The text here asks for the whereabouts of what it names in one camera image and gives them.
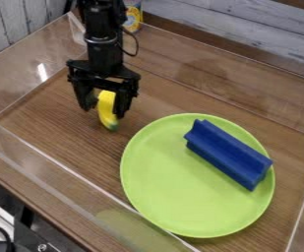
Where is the blue foam block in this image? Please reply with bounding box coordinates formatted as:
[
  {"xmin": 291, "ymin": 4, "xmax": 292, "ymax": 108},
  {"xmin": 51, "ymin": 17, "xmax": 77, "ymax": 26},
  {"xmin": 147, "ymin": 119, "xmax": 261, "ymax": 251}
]
[{"xmin": 184, "ymin": 119, "xmax": 272, "ymax": 191}]

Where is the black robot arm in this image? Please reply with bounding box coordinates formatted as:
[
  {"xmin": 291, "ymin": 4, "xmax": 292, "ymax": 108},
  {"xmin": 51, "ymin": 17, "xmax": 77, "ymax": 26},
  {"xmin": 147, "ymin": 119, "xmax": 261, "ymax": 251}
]
[{"xmin": 66, "ymin": 0, "xmax": 141, "ymax": 119}]

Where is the yellow blue labelled can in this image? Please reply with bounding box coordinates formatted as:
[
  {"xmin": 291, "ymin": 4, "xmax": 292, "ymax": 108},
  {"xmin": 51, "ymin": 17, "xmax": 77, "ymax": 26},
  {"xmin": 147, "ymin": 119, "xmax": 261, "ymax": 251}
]
[{"xmin": 123, "ymin": 0, "xmax": 142, "ymax": 32}]

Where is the yellow toy banana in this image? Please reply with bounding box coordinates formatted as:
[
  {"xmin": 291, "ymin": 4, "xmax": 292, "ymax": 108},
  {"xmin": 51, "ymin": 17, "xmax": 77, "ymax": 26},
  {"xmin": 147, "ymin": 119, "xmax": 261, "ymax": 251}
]
[{"xmin": 98, "ymin": 91, "xmax": 118, "ymax": 131}]

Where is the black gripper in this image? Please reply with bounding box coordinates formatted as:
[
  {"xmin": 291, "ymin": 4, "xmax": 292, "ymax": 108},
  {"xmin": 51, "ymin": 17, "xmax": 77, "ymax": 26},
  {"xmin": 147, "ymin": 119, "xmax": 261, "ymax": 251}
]
[{"xmin": 66, "ymin": 60, "xmax": 141, "ymax": 119}]

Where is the green round plate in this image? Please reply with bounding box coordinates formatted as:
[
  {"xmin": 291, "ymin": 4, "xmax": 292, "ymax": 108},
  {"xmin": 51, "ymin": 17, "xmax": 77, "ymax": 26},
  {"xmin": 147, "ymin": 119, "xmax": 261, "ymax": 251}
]
[{"xmin": 119, "ymin": 113, "xmax": 275, "ymax": 238}]

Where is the clear acrylic corner bracket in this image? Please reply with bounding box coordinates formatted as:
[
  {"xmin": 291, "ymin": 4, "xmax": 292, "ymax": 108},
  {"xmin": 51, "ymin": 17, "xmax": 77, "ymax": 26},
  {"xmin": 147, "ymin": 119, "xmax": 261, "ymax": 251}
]
[{"xmin": 67, "ymin": 12, "xmax": 86, "ymax": 46}]

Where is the clear acrylic tray wall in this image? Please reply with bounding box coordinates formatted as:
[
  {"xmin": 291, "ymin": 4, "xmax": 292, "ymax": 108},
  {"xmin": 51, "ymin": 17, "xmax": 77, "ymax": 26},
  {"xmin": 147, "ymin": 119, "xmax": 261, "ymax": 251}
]
[{"xmin": 0, "ymin": 126, "xmax": 200, "ymax": 252}]

